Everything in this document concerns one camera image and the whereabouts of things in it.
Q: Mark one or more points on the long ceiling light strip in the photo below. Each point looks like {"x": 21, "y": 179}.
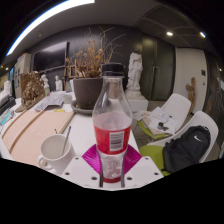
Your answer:
{"x": 43, "y": 16}

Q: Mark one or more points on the white plastic chair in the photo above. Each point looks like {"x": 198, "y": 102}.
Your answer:
{"x": 180, "y": 103}
{"x": 203, "y": 118}

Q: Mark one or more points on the white ceramic mug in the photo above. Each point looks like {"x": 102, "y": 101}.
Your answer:
{"x": 53, "y": 156}

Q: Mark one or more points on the black backpack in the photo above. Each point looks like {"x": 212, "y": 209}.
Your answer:
{"x": 186, "y": 146}

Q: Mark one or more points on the pile of printed papers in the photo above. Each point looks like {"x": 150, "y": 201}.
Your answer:
{"x": 50, "y": 100}

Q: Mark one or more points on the metal spoon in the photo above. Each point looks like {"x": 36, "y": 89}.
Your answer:
{"x": 66, "y": 140}

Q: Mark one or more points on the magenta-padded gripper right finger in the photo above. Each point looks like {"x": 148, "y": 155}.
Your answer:
{"x": 143, "y": 171}

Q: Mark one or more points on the white standing plaster statue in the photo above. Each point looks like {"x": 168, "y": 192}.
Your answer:
{"x": 135, "y": 71}

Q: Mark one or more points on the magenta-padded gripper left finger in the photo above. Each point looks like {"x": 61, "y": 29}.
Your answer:
{"x": 80, "y": 171}

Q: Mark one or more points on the small yellow strip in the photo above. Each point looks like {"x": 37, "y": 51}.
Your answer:
{"x": 59, "y": 110}

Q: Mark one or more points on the black flat box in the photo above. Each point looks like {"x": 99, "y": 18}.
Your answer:
{"x": 8, "y": 104}

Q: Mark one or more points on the beige wooden drawing board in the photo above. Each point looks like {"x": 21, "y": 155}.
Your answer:
{"x": 30, "y": 133}

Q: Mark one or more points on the grey plant saucer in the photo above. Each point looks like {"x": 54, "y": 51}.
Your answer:
{"x": 80, "y": 111}

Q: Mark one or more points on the brown wooden panel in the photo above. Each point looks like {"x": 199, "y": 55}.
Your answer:
{"x": 23, "y": 80}

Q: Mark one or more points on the wooden figure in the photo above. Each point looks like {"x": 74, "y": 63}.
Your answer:
{"x": 191, "y": 93}

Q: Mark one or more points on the clear plastic bottle red label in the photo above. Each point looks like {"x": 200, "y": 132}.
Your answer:
{"x": 111, "y": 133}

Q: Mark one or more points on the dried plant in grey pot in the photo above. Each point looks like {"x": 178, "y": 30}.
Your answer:
{"x": 87, "y": 93}

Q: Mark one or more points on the small white cup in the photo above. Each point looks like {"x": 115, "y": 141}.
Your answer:
{"x": 68, "y": 98}

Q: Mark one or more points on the colourful picture book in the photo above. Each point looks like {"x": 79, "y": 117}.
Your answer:
{"x": 6, "y": 116}

